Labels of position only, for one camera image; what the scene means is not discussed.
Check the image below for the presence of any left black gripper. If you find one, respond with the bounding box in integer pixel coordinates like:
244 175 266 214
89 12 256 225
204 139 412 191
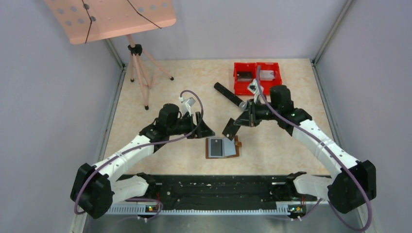
168 112 215 139

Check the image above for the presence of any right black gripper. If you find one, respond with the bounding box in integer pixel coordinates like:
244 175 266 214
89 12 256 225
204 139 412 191
234 98 280 127

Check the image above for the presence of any brown leather card holder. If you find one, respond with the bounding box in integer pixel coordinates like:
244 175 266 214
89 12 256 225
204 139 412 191
205 135 242 159

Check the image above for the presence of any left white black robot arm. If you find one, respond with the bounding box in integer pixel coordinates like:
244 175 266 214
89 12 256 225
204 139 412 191
70 103 215 219

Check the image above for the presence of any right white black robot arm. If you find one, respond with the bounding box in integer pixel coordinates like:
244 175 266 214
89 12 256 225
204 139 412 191
214 83 377 214

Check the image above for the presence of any black handheld microphone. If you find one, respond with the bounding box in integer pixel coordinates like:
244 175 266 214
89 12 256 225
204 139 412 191
214 82 247 110

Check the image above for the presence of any left red plastic bin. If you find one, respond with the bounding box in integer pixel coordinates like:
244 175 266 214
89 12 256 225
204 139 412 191
233 62 256 96

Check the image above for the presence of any red plastic bin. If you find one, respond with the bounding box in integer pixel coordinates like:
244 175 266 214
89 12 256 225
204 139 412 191
233 62 256 96
256 62 283 95

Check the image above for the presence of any right red plastic bin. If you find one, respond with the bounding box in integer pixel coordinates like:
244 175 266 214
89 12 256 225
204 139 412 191
256 62 283 95

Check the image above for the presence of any pink music stand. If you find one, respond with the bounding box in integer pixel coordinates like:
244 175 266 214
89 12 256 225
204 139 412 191
45 0 177 110

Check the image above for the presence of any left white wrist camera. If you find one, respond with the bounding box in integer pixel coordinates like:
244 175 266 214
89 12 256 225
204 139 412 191
179 97 196 116

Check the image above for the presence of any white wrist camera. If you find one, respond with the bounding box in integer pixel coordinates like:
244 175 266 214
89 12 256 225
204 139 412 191
179 97 196 116
247 80 260 103

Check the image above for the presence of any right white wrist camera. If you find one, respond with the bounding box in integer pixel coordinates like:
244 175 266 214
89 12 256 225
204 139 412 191
247 80 260 103

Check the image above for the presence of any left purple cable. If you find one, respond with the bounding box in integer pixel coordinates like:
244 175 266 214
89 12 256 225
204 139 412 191
74 90 204 221

